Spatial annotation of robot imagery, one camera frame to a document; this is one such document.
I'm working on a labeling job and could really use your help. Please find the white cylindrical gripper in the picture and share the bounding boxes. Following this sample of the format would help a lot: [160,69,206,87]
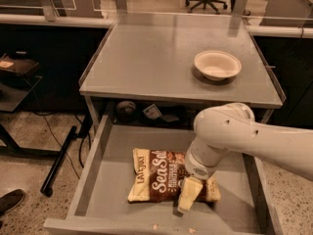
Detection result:
[178,137,228,213]

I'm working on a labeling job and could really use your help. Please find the brown sea salt chip bag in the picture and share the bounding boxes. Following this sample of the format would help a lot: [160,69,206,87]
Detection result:
[127,147,222,204]

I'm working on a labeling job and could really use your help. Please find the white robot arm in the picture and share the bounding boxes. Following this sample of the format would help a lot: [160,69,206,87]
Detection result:
[178,103,313,213]

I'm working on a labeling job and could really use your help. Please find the grey open top drawer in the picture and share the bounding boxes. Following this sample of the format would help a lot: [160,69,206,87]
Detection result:
[44,116,278,235]

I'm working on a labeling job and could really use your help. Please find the dark round object under counter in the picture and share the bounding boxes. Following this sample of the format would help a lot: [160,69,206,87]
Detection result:
[115,101,137,117]

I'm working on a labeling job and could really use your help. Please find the grey counter cabinet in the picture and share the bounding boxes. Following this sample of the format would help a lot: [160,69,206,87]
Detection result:
[80,13,286,126]

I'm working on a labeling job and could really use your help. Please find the white tag card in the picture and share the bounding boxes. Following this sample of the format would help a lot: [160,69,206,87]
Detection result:
[143,104,161,119]

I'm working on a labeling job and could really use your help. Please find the white paper bowl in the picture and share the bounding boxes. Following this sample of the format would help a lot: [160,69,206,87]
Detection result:
[194,50,242,81]

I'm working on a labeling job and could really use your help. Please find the black table leg base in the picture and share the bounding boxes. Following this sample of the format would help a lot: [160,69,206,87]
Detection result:
[40,126,76,197]

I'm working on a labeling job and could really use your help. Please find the black shoe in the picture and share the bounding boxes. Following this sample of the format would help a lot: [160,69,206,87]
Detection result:
[0,189,25,216]

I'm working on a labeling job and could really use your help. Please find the black side table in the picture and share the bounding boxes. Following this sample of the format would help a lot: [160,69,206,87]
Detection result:
[0,76,60,160]

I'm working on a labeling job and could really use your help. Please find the dark box on side table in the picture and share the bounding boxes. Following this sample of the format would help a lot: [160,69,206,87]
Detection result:
[0,54,40,77]

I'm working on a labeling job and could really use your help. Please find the black floor cable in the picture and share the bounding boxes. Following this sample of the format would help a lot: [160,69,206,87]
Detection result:
[23,78,93,180]

